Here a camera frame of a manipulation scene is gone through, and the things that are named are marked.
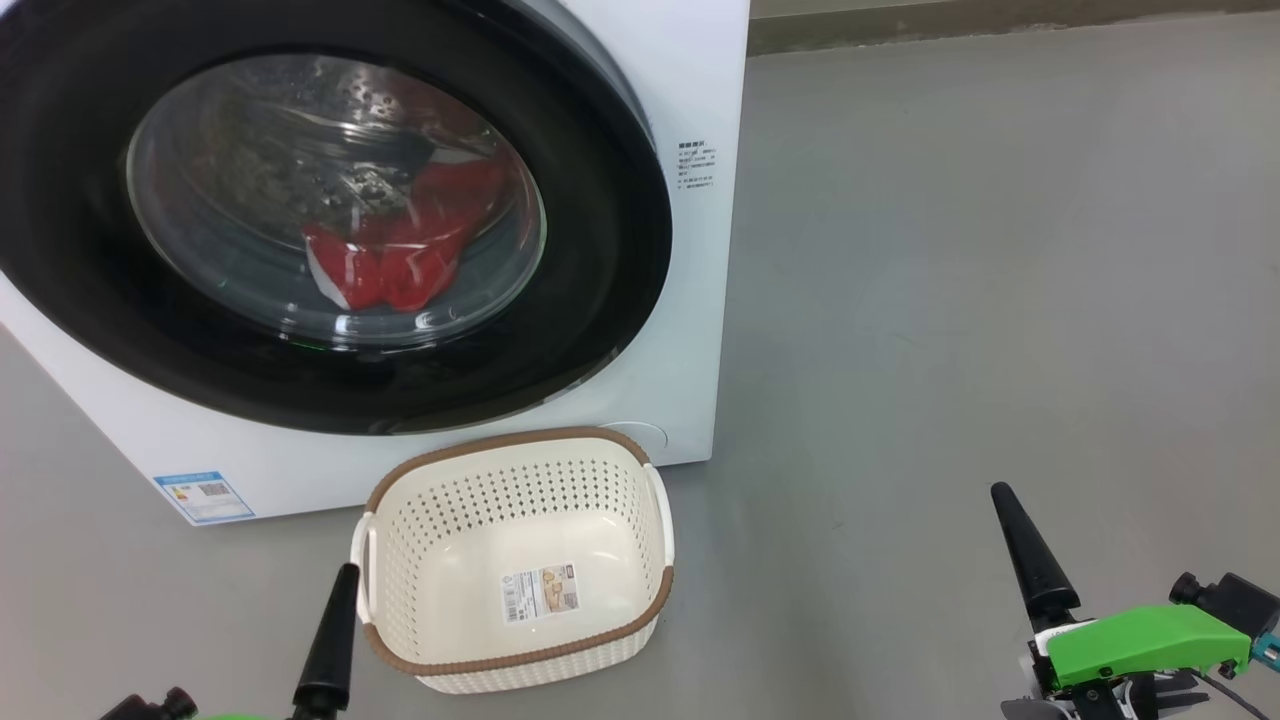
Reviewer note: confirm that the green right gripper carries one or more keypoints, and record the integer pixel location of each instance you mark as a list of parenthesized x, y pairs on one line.
[(1140, 645)]

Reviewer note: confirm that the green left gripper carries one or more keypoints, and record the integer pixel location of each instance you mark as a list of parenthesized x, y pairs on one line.
[(235, 717)]

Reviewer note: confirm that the red jersey with white print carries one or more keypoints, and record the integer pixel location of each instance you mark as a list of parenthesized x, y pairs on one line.
[(385, 270)]

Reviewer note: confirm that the red garment with white trim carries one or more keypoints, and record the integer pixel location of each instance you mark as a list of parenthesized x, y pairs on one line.
[(455, 195)]

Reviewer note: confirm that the black round glass washer door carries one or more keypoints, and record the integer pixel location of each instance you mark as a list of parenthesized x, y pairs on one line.
[(600, 250)]

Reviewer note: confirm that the cream laundry basket brown rim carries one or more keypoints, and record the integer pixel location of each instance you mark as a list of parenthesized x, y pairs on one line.
[(450, 500)]

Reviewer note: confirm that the white washing machine body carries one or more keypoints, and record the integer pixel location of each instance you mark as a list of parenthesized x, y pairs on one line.
[(690, 300)]

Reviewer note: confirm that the blue energy label sticker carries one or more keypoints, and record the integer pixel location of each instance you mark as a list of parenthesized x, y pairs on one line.
[(205, 497)]

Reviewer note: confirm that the paper label sticker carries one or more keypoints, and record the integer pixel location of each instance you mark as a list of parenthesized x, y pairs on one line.
[(540, 592)]

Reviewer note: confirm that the white round filter cover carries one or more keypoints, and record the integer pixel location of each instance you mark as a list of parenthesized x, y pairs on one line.
[(645, 440)]

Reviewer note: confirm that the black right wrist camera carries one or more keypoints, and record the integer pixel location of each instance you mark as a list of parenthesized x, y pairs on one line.
[(1235, 600)]

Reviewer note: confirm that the grey wall skirting board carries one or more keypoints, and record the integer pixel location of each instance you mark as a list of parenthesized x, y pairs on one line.
[(1000, 28)]

